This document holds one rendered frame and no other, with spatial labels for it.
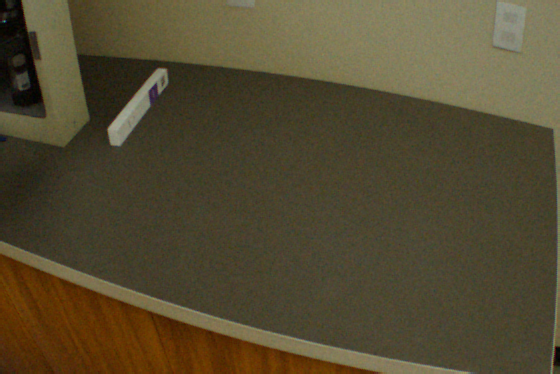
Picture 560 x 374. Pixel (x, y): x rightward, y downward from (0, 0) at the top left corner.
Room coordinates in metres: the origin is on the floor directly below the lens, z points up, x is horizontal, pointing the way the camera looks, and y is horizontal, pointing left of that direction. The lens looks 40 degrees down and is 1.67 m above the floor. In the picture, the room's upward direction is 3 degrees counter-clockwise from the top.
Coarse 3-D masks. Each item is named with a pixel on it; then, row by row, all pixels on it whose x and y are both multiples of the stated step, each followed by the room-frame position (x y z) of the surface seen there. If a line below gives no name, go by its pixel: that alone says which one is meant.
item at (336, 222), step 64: (128, 64) 1.38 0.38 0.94; (192, 64) 1.35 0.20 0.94; (192, 128) 1.06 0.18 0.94; (256, 128) 1.04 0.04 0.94; (320, 128) 1.03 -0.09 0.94; (384, 128) 1.03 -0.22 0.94; (448, 128) 1.02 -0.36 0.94; (512, 128) 1.02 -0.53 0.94; (0, 192) 0.88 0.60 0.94; (64, 192) 0.87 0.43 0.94; (128, 192) 0.86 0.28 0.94; (192, 192) 0.85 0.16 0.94; (256, 192) 0.85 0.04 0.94; (320, 192) 0.84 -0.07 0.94; (384, 192) 0.83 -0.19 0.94; (448, 192) 0.82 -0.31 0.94; (512, 192) 0.81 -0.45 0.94; (64, 256) 0.69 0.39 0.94; (128, 256) 0.69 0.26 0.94; (192, 256) 0.69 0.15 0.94; (256, 256) 0.69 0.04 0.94; (320, 256) 0.68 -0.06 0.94; (384, 256) 0.67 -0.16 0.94; (448, 256) 0.66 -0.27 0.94; (512, 256) 0.64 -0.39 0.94; (192, 320) 0.58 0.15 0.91; (256, 320) 0.56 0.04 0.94; (320, 320) 0.55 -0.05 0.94; (384, 320) 0.54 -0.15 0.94; (448, 320) 0.52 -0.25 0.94; (512, 320) 0.51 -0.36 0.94
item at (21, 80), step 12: (12, 24) 1.09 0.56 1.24; (24, 24) 1.11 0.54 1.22; (0, 36) 1.11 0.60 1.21; (12, 36) 1.10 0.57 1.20; (24, 48) 1.10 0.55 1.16; (12, 60) 1.09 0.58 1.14; (24, 60) 1.10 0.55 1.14; (12, 72) 1.10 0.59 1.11; (24, 72) 1.10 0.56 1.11; (36, 72) 1.11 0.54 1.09; (12, 84) 1.10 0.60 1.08; (24, 84) 1.09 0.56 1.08; (36, 84) 1.11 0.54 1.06
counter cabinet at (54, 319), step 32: (0, 256) 0.79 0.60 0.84; (0, 288) 0.81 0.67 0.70; (32, 288) 0.76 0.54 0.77; (64, 288) 0.72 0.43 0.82; (0, 320) 0.85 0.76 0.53; (32, 320) 0.79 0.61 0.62; (64, 320) 0.74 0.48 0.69; (96, 320) 0.70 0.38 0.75; (128, 320) 0.67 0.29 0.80; (160, 320) 0.64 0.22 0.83; (0, 352) 0.90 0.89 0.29; (32, 352) 0.82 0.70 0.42; (64, 352) 0.77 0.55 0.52; (96, 352) 0.72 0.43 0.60; (128, 352) 0.68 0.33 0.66; (160, 352) 0.65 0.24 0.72; (192, 352) 0.62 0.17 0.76; (224, 352) 0.59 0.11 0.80; (256, 352) 0.57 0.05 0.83
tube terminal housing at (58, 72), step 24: (24, 0) 1.03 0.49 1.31; (48, 0) 1.07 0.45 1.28; (48, 24) 1.06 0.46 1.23; (48, 48) 1.05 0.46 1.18; (72, 48) 1.12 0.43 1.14; (48, 72) 1.03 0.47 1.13; (72, 72) 1.10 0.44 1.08; (48, 96) 1.03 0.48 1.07; (72, 96) 1.09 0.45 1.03; (0, 120) 1.10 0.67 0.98; (24, 120) 1.07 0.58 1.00; (48, 120) 1.04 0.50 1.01; (72, 120) 1.07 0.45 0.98
